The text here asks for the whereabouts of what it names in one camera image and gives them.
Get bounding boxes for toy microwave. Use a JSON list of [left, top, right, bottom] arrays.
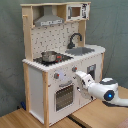
[[66, 3, 90, 21]]

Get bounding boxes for red left knob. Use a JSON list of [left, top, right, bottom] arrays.
[[54, 73, 59, 79]]

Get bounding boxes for small metal pot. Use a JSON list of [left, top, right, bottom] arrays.
[[41, 51, 57, 62]]

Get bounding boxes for black toy faucet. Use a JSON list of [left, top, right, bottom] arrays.
[[67, 33, 82, 49]]

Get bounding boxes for grey range hood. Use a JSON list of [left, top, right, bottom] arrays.
[[34, 5, 64, 27]]

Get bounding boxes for red knob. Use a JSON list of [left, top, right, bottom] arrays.
[[71, 66, 78, 73], [54, 73, 59, 79]]

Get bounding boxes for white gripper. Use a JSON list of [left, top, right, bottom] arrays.
[[75, 71, 93, 98]]

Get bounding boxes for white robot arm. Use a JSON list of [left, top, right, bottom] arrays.
[[76, 71, 128, 107]]

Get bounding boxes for cabinet door with dispenser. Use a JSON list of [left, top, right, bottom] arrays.
[[78, 55, 102, 106]]

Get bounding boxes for grey toy sink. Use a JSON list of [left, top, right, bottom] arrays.
[[66, 47, 94, 56]]

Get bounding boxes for wooden toy kitchen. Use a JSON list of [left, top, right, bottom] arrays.
[[22, 2, 105, 128]]

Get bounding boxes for oven door with window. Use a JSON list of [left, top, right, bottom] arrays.
[[55, 84, 74, 111]]

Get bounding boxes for red right knob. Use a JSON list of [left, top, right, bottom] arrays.
[[71, 66, 78, 73]]

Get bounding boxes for black stove top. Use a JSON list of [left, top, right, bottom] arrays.
[[34, 54, 71, 66]]

